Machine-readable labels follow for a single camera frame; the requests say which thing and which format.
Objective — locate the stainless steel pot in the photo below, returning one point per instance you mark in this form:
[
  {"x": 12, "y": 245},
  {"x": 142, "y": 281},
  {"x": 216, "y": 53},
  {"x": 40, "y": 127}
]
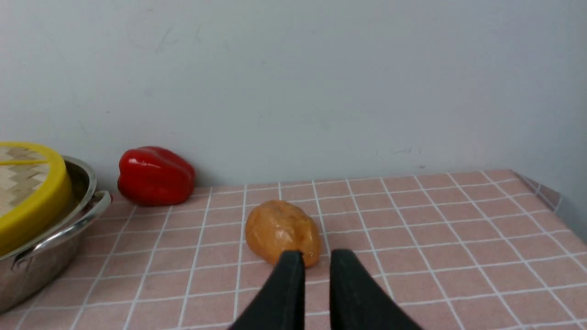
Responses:
[{"x": 26, "y": 270}]

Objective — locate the pink checkered tablecloth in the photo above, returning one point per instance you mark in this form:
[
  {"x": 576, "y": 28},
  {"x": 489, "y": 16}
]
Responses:
[{"x": 470, "y": 251}]

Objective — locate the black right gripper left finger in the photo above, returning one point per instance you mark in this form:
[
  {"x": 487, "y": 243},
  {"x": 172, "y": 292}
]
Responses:
[{"x": 280, "y": 304}]

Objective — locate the red bell pepper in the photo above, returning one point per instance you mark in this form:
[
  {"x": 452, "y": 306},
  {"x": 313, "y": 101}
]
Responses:
[{"x": 152, "y": 176}]

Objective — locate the yellow woven steamer lid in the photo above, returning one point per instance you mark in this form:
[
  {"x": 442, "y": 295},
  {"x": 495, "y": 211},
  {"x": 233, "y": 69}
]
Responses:
[{"x": 35, "y": 191}]

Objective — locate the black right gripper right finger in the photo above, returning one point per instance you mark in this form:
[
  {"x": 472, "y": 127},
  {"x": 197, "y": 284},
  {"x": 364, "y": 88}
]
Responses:
[{"x": 357, "y": 302}]

